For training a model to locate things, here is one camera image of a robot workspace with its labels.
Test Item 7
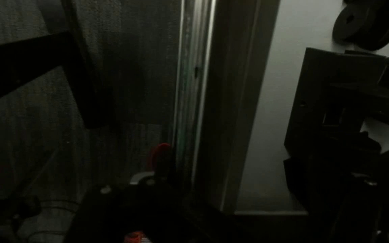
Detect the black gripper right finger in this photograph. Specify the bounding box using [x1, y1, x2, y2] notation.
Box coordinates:
[329, 179, 389, 243]

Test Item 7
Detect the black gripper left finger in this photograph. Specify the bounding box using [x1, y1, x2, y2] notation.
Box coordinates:
[63, 183, 194, 243]

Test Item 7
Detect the black angled plastic part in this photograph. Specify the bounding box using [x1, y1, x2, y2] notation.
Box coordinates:
[283, 48, 389, 214]

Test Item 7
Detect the tool drawer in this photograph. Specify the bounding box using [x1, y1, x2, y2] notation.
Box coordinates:
[174, 0, 389, 213]

